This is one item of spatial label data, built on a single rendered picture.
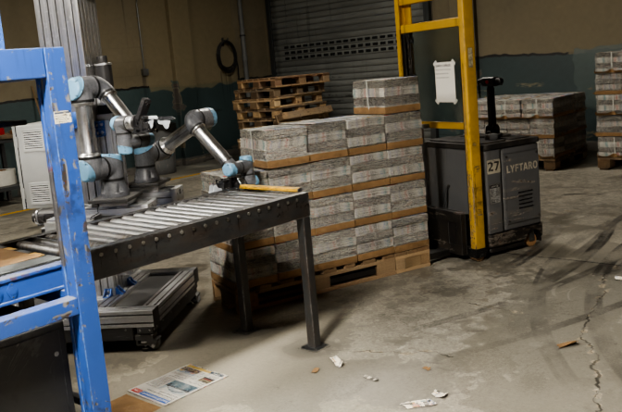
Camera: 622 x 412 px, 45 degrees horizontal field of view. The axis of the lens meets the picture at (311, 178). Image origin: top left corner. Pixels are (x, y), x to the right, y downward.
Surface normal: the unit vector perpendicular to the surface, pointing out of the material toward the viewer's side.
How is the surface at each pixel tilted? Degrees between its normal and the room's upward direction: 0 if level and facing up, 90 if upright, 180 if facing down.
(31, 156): 90
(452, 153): 90
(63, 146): 90
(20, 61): 90
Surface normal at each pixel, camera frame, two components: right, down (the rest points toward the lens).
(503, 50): -0.66, 0.17
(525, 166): 0.49, 0.08
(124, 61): 0.74, 0.04
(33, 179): -0.13, 0.15
